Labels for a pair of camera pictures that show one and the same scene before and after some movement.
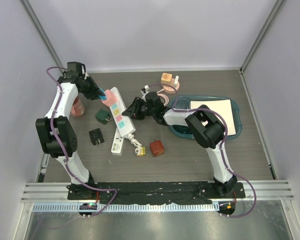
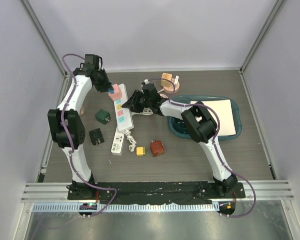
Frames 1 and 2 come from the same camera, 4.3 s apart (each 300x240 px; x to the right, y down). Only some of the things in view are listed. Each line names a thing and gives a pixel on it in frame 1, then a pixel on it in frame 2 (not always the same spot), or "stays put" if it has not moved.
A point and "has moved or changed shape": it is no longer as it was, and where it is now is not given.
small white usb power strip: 118,140 stays put
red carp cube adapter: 156,148 stays put
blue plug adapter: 103,97 → 111,91
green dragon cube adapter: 103,116 stays put
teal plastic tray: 185,132 stays put
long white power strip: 124,123 has moved or changed shape
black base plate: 150,192 stays put
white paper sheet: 223,107 stays put
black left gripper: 94,94 → 108,85
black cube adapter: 96,137 stays put
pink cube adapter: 111,98 → 117,95
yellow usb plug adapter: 143,151 stays put
